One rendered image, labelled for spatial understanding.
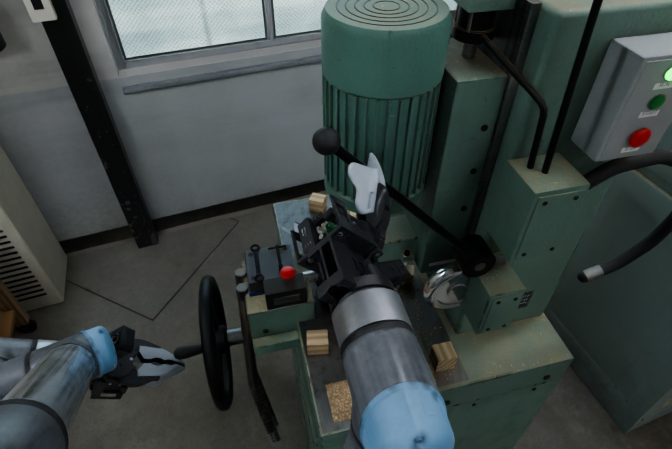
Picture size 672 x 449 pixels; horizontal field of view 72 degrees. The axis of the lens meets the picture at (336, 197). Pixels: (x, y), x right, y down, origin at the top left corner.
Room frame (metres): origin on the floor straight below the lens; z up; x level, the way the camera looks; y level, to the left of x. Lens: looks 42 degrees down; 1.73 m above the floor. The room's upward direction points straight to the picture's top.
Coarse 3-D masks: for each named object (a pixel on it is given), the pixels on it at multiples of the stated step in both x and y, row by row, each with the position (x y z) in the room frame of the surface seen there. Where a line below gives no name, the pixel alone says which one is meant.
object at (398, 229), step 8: (392, 216) 0.67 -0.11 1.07; (400, 216) 0.67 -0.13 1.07; (392, 224) 0.65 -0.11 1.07; (400, 224) 0.65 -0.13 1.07; (408, 224) 0.65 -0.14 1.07; (392, 232) 0.62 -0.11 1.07; (400, 232) 0.62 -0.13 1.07; (408, 232) 0.62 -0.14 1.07; (384, 240) 0.60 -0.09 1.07; (392, 240) 0.60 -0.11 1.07; (400, 240) 0.60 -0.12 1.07; (408, 240) 0.61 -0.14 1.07; (416, 240) 0.61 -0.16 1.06; (384, 248) 0.59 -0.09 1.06; (392, 248) 0.60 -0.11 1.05; (400, 248) 0.60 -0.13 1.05; (384, 256) 0.59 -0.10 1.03; (392, 256) 0.60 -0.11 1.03
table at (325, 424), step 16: (288, 208) 0.87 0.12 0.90; (304, 208) 0.87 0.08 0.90; (288, 224) 0.81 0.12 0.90; (288, 240) 0.76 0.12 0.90; (320, 304) 0.57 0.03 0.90; (320, 320) 0.54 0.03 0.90; (272, 336) 0.52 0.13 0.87; (288, 336) 0.52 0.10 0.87; (304, 336) 0.50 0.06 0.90; (256, 352) 0.49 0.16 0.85; (304, 352) 0.46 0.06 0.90; (336, 352) 0.46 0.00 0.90; (320, 368) 0.43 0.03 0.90; (336, 368) 0.43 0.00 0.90; (320, 384) 0.40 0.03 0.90; (320, 400) 0.37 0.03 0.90; (320, 416) 0.34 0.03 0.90; (320, 432) 0.32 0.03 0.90; (336, 432) 0.32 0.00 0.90
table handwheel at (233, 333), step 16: (208, 288) 0.58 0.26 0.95; (208, 304) 0.54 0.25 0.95; (208, 320) 0.50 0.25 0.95; (224, 320) 0.64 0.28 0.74; (208, 336) 0.48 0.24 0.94; (224, 336) 0.54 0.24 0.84; (240, 336) 0.54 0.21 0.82; (208, 352) 0.45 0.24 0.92; (224, 352) 0.52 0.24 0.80; (208, 368) 0.43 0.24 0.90; (224, 368) 0.54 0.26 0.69; (208, 384) 0.42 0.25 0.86; (224, 384) 0.49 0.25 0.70; (224, 400) 0.41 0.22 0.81
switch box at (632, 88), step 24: (624, 48) 0.55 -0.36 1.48; (648, 48) 0.55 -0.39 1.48; (600, 72) 0.57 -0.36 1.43; (624, 72) 0.54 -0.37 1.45; (648, 72) 0.52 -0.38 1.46; (600, 96) 0.56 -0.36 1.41; (624, 96) 0.52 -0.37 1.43; (648, 96) 0.53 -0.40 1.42; (600, 120) 0.54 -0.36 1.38; (624, 120) 0.52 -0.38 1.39; (648, 120) 0.53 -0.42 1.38; (576, 144) 0.56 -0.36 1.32; (600, 144) 0.53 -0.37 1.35; (624, 144) 0.53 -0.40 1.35; (648, 144) 0.54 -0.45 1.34
